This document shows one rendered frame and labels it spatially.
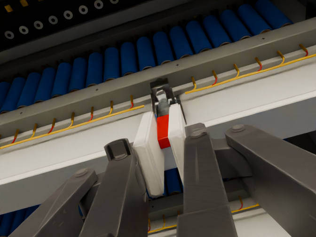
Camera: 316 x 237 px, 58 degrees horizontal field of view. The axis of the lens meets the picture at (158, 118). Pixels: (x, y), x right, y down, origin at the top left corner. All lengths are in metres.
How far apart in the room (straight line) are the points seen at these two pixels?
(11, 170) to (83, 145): 0.07
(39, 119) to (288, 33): 0.25
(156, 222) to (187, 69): 0.23
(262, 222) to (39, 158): 0.27
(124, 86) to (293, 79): 0.15
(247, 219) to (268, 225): 0.02
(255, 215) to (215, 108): 0.18
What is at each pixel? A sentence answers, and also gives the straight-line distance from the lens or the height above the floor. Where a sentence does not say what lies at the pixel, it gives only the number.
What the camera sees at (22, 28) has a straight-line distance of 0.42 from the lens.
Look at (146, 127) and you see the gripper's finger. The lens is 0.16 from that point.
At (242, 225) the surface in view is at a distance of 0.39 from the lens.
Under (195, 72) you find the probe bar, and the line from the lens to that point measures 0.27.
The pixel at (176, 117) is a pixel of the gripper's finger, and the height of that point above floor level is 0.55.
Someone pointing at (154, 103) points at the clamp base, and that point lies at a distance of 0.25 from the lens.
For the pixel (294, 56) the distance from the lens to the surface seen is 0.30.
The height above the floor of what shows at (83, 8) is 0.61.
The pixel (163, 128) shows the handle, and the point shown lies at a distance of 0.19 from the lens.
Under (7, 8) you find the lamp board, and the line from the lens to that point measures 0.41.
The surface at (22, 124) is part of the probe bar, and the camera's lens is 0.32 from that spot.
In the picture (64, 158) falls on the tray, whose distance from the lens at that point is 0.28.
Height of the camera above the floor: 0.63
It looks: 27 degrees down
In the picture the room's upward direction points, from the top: 19 degrees counter-clockwise
